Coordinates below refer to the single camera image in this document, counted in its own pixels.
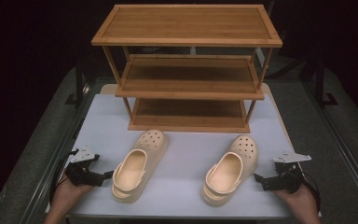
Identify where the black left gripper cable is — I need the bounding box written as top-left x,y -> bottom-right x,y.
48,148 -> 79,204

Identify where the person's left hand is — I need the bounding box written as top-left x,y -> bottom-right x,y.
47,173 -> 93,219

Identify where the person's right hand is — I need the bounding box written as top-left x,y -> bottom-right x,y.
274,183 -> 321,220

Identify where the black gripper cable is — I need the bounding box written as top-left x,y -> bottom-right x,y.
48,148 -> 79,204
299,169 -> 322,213

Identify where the three-tier wooden shoe rack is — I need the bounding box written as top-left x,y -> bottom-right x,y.
90,3 -> 283,134

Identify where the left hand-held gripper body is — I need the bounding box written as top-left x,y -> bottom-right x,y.
64,146 -> 104,188

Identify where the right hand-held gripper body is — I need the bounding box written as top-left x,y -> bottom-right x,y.
261,150 -> 312,194

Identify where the black metal stand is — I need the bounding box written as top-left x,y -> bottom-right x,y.
314,57 -> 339,109
64,57 -> 87,108

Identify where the aluminium frame rail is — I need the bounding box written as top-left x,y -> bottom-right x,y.
302,81 -> 358,216
18,81 -> 102,224

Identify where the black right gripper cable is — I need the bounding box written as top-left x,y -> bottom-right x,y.
299,169 -> 322,213

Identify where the cream foam clog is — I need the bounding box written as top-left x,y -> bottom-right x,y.
111,129 -> 169,204
200,133 -> 259,207

